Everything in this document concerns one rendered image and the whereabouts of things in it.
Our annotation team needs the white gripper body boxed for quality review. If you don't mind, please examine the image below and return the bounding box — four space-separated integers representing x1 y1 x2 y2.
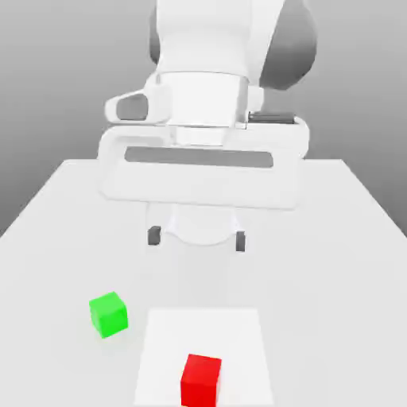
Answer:
95 124 310 211

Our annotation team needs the small green cube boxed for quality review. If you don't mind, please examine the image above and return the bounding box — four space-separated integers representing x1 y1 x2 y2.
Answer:
88 291 130 339

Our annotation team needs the small red cube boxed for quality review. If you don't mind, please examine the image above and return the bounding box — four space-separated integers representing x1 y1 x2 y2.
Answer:
180 353 223 407

